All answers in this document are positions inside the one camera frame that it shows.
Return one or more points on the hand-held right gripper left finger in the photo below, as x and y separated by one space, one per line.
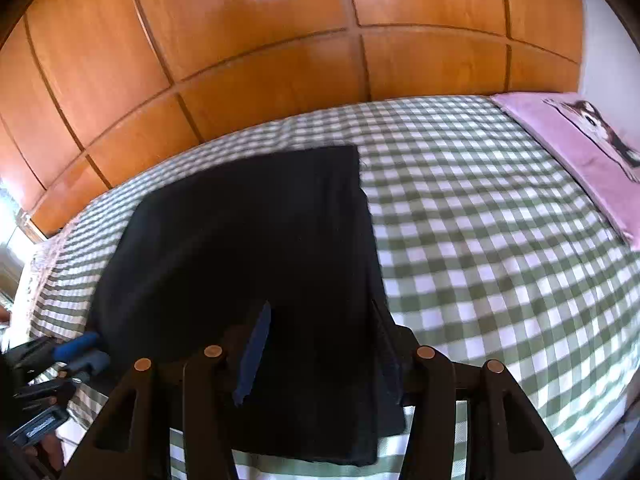
255 350

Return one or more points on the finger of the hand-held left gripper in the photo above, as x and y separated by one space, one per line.
77 344
92 362

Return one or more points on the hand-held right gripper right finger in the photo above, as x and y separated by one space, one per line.
387 355

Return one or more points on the black pants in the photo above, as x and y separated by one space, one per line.
240 240

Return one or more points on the person's left hand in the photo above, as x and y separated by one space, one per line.
52 452

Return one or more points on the wooden framed window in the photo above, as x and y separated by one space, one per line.
10 250

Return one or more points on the green checked bed sheet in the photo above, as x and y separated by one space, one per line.
475 220

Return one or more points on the pink dog print pillow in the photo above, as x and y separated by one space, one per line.
575 160

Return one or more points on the wooden wardrobe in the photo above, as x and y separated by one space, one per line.
225 50

